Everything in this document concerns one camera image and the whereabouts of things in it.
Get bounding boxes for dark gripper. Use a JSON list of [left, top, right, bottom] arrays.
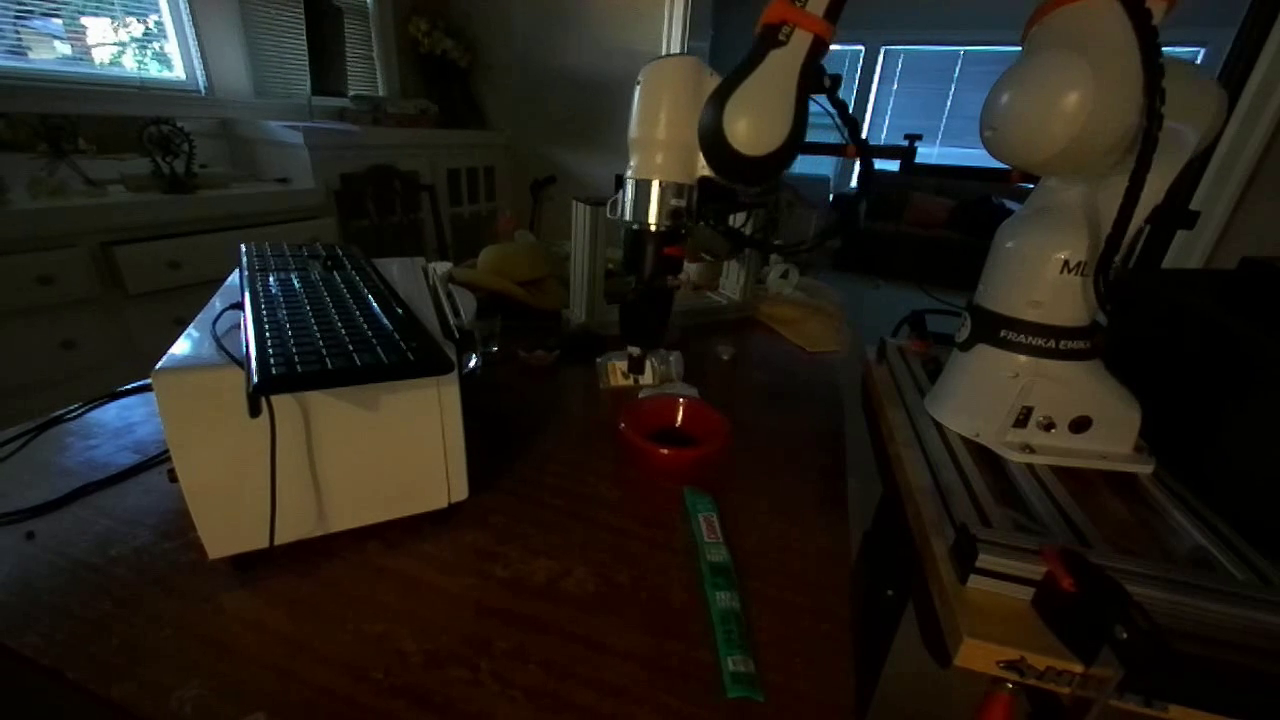
[[618, 227, 685, 353]]

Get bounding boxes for salt shaker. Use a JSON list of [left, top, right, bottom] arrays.
[[596, 347, 685, 387]]

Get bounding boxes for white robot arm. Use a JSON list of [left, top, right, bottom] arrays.
[[605, 0, 1228, 472]]

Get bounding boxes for red bowl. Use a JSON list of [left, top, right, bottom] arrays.
[[618, 398, 731, 483]]

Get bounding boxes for black keyboard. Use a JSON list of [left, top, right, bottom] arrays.
[[234, 241, 452, 418]]

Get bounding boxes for green flat package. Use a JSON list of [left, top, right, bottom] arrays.
[[685, 490, 764, 699]]

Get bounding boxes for white microwave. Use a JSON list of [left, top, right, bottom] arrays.
[[150, 272, 467, 562]]

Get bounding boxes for robot mounting base frame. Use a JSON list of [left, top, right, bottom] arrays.
[[864, 342, 1280, 720]]

